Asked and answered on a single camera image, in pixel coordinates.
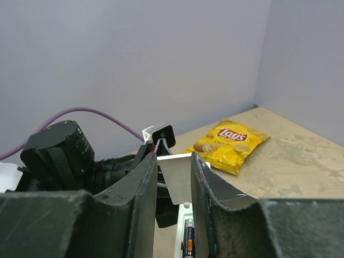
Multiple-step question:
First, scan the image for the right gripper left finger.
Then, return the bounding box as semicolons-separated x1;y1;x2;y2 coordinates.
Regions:
1;153;157;257

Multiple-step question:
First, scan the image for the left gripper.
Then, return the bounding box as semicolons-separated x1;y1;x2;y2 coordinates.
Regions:
133;138;179;228

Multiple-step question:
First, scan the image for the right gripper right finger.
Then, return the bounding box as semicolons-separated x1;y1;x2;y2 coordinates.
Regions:
191;153;343;257

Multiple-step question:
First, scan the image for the white long remote control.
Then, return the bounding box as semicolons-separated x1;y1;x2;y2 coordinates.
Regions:
173;204;210;258

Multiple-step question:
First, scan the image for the black battery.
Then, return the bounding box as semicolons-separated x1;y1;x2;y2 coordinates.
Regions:
183;218;196;258

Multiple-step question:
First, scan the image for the white battery cover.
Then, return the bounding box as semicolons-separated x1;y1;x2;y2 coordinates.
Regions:
157;153;192;205

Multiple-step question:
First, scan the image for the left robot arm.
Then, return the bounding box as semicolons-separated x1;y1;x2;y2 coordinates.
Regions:
1;120;175;231

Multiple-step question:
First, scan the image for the yellow Lays chips bag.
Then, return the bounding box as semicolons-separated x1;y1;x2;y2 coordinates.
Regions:
184;118;270;175

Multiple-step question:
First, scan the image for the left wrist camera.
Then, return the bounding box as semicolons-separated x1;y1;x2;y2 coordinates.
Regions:
142;123;176;148

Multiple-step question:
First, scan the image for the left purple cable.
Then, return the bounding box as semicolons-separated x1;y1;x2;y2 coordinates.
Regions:
0;107;146;161

